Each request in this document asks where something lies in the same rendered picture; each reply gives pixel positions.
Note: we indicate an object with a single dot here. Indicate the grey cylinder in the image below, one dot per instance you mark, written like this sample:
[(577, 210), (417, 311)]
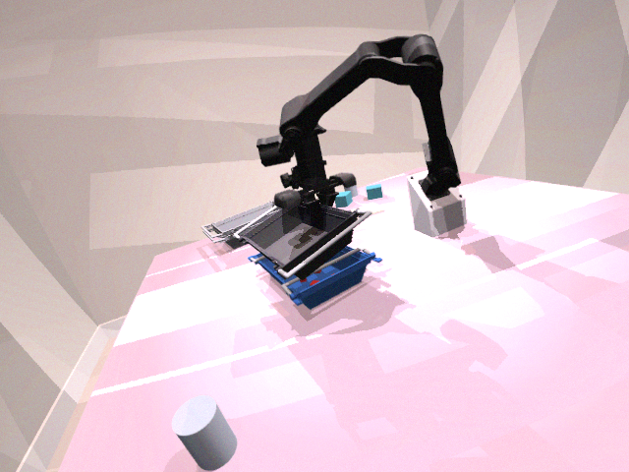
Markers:
[(204, 431), (353, 189)]

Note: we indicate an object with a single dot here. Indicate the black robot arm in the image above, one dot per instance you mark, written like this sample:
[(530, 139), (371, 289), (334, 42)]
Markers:
[(421, 69)]

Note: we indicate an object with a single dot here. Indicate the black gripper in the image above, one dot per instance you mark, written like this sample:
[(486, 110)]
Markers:
[(313, 178)]

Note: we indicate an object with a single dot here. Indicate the teal cube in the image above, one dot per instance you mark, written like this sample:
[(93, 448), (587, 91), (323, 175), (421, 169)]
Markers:
[(344, 199), (374, 192)]

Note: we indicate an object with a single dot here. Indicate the blue plastic tray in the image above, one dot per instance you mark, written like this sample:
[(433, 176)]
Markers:
[(347, 273)]

